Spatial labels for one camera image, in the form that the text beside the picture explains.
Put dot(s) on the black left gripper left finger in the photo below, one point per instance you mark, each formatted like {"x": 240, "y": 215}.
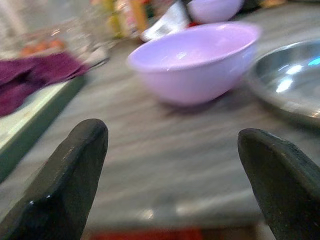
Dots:
{"x": 62, "y": 180}

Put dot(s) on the lilac plastic bowl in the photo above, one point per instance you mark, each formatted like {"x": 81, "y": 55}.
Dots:
{"x": 212, "y": 8}
{"x": 197, "y": 62}

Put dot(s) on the yellow labelled bottle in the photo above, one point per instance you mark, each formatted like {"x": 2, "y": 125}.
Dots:
{"x": 125, "y": 17}

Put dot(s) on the purple cloth napkin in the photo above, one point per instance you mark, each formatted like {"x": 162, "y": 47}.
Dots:
{"x": 32, "y": 77}

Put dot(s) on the green-edged white tray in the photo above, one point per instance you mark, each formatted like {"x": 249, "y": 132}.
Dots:
{"x": 32, "y": 117}

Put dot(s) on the stainless steel plate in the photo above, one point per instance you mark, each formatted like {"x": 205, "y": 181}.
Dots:
{"x": 290, "y": 80}

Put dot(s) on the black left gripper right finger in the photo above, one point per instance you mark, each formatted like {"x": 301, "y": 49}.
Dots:
{"x": 280, "y": 180}

